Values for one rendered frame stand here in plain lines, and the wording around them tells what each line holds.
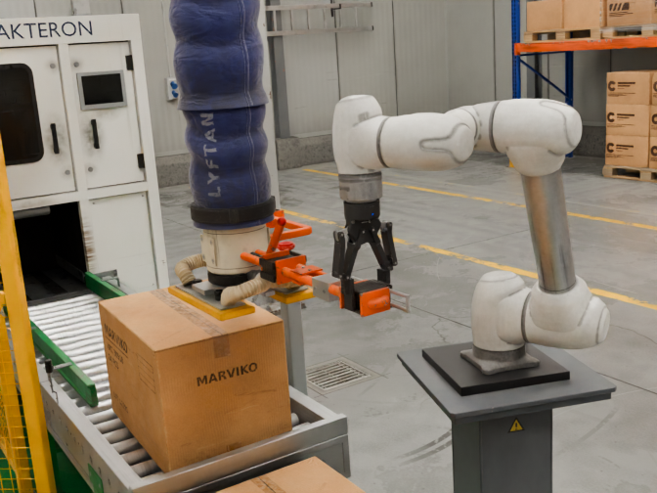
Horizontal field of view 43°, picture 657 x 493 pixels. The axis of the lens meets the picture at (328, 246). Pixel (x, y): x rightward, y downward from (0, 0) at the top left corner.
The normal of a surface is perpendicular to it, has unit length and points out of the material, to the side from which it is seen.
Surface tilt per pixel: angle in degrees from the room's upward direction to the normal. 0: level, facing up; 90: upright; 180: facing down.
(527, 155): 116
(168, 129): 90
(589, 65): 90
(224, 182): 75
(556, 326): 108
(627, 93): 92
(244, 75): 99
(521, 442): 90
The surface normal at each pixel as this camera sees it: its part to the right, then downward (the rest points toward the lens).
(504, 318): -0.51, 0.18
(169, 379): 0.50, 0.17
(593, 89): -0.84, 0.18
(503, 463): 0.22, 0.22
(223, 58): 0.21, -0.04
